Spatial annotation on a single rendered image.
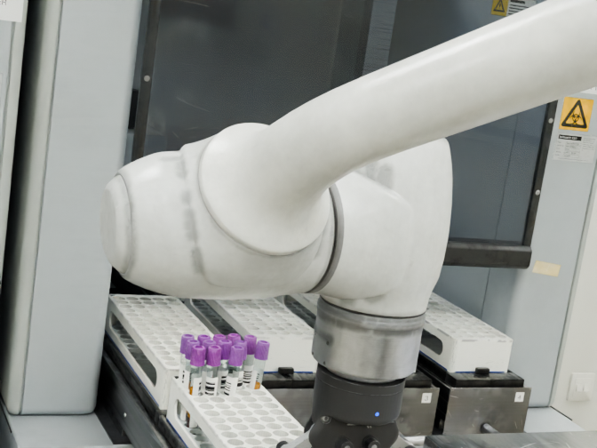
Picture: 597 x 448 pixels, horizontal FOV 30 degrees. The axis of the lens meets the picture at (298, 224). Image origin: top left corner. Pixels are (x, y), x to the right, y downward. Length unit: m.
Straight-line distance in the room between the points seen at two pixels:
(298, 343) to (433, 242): 0.61
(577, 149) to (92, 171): 0.71
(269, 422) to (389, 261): 0.36
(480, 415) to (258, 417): 0.50
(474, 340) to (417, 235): 0.74
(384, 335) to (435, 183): 0.13
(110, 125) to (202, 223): 0.63
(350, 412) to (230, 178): 0.25
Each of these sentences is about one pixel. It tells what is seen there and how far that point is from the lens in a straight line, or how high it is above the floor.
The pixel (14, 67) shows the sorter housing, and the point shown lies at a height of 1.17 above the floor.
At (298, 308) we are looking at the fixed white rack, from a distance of 1.75.
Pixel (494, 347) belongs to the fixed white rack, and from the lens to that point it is 1.63.
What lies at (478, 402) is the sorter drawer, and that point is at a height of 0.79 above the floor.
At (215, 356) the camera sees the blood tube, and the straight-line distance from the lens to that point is 1.21.
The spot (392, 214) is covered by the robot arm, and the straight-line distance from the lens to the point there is 0.86.
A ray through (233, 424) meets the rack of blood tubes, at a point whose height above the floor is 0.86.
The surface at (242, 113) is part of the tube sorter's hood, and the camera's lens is 1.41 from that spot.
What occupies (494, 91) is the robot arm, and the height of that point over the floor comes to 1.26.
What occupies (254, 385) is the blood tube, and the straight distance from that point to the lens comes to 1.26.
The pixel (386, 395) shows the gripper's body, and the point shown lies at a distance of 0.92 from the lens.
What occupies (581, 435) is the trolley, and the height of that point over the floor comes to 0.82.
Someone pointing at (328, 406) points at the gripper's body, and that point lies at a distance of 0.93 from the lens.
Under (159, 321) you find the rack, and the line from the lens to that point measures 1.46.
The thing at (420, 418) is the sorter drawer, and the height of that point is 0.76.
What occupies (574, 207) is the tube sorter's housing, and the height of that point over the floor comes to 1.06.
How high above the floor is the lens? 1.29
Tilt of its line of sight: 11 degrees down
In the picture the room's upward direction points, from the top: 8 degrees clockwise
